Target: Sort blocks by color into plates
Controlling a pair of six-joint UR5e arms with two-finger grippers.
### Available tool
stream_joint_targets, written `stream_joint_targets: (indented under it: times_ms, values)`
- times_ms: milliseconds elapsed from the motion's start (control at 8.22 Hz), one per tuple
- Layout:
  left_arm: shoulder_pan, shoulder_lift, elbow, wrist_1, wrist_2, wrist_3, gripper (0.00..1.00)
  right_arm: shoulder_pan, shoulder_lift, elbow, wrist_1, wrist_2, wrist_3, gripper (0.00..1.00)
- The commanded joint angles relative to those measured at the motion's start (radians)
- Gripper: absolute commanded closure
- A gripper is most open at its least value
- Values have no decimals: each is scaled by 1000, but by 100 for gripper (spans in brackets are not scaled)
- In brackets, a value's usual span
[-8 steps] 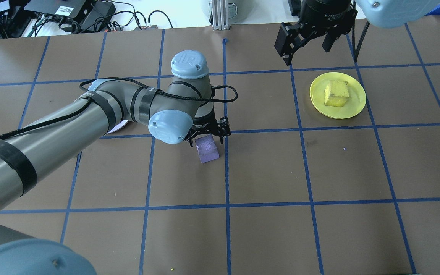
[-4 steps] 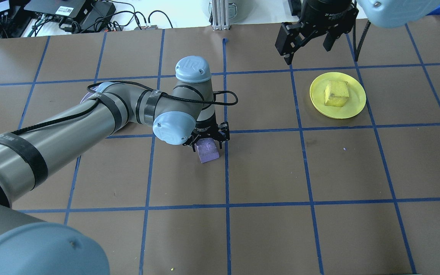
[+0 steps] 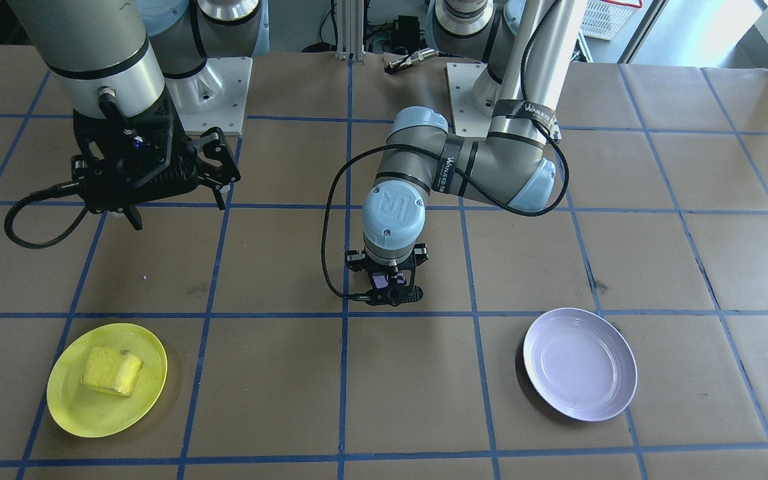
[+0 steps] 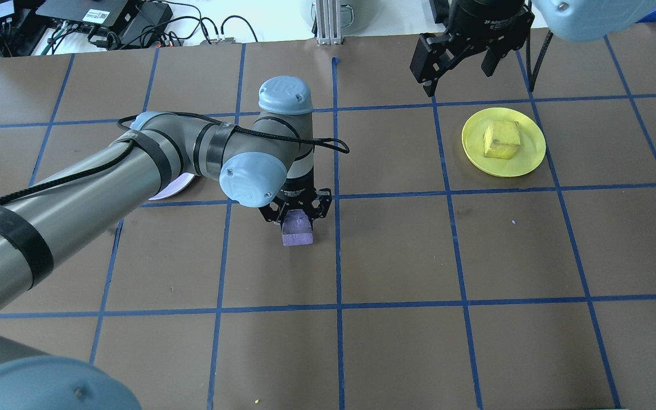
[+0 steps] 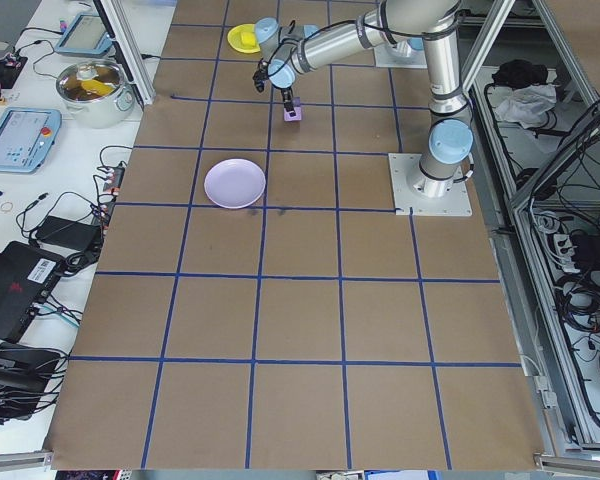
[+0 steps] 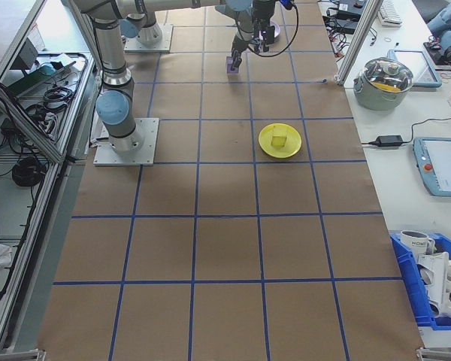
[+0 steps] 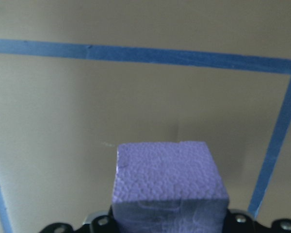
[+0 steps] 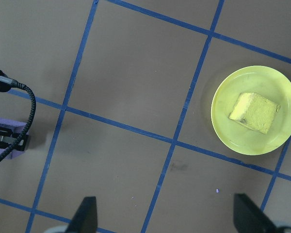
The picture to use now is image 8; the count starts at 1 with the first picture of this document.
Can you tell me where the yellow foam block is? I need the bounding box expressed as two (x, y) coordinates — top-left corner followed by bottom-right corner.
(227, 91), (281, 135)

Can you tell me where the braided left wrist camera cable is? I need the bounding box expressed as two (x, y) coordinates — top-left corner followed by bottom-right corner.
(0, 67), (37, 170)

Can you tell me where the yellow plate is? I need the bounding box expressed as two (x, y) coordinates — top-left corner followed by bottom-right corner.
(210, 65), (291, 156)

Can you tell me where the purple foam block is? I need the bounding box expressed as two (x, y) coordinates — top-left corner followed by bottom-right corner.
(0, 117), (28, 160)

